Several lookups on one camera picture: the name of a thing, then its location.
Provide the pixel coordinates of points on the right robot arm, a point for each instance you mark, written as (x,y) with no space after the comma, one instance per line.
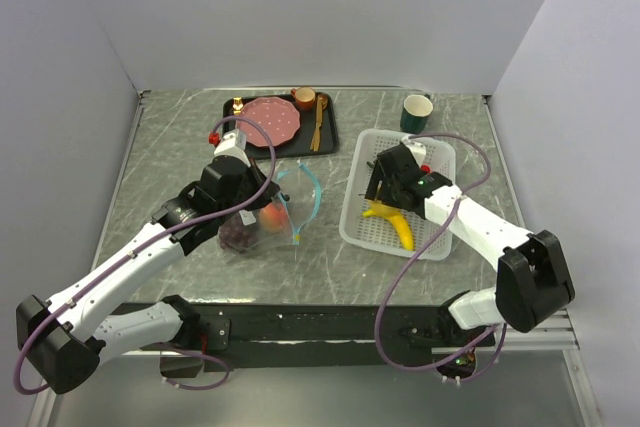
(532,277)

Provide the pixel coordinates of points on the black serving tray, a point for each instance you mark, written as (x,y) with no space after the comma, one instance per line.
(299,146)

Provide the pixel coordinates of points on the gold spoon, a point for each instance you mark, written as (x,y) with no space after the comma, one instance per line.
(324,103)

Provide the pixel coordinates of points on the gold fork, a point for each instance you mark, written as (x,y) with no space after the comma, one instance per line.
(238,105)

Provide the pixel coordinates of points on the red grape bunch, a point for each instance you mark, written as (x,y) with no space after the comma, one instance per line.
(237,237)

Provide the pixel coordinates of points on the yellow lemon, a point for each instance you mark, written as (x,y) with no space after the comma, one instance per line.
(386,197)

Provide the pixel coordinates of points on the orange small cup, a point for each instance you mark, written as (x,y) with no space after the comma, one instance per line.
(304,98)

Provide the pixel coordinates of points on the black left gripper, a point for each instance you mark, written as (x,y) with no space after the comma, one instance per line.
(265,197)

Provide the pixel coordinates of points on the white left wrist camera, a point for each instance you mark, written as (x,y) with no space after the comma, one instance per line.
(231,144)

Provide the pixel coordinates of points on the gold knife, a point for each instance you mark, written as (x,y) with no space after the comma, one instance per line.
(318,122)

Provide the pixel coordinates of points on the peach with green leaf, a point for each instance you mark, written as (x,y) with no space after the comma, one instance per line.
(273,218)

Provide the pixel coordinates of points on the pink dotted plate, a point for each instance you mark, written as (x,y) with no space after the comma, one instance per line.
(278,117)

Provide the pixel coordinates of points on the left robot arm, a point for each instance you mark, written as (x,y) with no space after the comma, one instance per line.
(68,336)

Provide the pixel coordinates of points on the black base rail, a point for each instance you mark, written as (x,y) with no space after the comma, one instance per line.
(271,336)

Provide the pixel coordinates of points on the yellow banana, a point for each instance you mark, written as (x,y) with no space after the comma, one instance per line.
(395,218)

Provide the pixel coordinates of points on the clear zip top bag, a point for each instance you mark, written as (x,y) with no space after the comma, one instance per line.
(305,194)

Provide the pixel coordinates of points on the dark green cup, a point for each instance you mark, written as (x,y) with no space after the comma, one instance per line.
(417,109)

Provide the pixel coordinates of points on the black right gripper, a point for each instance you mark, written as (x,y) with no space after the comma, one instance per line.
(378,175)

